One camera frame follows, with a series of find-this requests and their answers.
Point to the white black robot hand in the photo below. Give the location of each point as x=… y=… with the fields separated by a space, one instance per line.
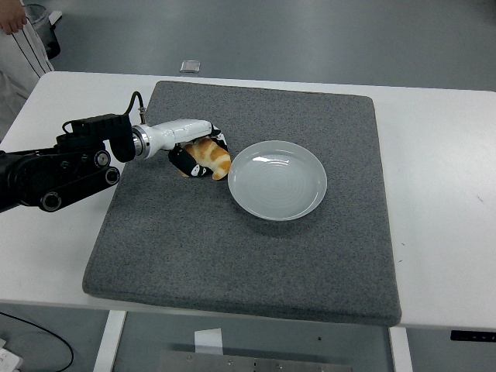
x=178 y=129

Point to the golden croissant bread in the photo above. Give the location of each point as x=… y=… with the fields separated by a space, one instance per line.
x=217 y=159

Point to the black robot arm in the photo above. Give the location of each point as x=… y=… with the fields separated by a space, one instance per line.
x=38 y=170

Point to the small silver floor plate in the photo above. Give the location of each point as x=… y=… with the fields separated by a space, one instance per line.
x=190 y=66

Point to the round pale grey plate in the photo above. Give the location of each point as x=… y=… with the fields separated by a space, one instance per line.
x=277 y=182

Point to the grey felt mat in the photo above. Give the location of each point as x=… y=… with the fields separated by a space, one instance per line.
x=186 y=240

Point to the person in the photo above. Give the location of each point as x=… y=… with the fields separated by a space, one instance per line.
x=23 y=58

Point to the white tape strip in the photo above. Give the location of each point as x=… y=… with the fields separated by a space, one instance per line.
x=209 y=341

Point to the white table leg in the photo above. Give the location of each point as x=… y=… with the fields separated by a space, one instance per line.
x=401 y=348
x=110 y=341

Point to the white power strip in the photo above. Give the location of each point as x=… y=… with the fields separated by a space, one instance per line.
x=7 y=360

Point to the black table control panel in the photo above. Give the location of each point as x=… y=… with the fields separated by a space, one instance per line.
x=472 y=335

